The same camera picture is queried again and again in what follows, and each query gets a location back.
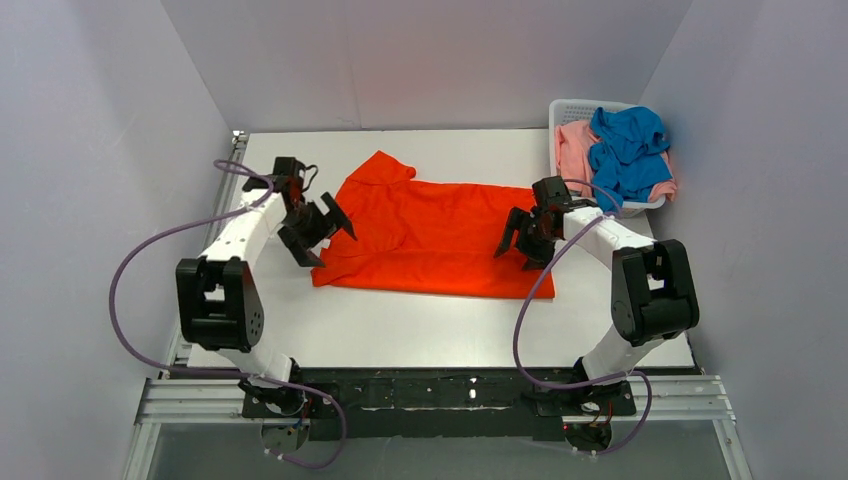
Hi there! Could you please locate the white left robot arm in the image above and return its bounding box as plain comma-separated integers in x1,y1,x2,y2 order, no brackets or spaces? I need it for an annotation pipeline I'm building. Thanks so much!
176,175,356,385

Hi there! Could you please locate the white plastic laundry basket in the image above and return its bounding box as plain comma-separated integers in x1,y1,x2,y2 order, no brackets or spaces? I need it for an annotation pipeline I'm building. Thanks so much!
548,99,678,218

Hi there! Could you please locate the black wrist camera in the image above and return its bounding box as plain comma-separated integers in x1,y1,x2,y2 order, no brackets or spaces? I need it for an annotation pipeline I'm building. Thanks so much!
242,156,319,196
532,177,597,212

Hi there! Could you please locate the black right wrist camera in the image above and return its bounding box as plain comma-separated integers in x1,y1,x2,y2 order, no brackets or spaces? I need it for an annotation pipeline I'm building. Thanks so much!
532,177,597,212

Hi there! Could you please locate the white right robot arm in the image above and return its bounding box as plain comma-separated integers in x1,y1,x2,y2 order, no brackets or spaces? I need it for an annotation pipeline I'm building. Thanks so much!
496,201,700,391

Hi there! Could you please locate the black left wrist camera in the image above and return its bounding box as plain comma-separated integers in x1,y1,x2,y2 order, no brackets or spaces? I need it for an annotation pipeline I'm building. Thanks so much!
242,156,319,196

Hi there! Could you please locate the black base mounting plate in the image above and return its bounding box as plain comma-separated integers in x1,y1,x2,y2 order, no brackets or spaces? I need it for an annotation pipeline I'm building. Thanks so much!
237,367,636,441

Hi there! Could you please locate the pink t shirt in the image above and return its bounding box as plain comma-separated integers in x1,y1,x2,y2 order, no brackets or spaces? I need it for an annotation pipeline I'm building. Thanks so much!
553,120,678,202

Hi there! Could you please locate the blue t shirt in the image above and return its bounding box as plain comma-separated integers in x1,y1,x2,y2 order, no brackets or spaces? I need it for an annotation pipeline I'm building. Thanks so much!
588,106,675,212

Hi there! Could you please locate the aluminium frame rail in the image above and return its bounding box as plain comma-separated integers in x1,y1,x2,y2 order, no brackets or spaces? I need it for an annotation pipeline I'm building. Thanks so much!
124,129,752,479

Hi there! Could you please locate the orange t shirt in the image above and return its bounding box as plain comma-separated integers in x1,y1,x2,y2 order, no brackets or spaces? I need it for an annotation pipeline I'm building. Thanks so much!
311,151,555,299

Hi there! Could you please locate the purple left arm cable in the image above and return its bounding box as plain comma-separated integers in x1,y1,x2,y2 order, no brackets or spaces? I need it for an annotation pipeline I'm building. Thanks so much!
108,159,348,471

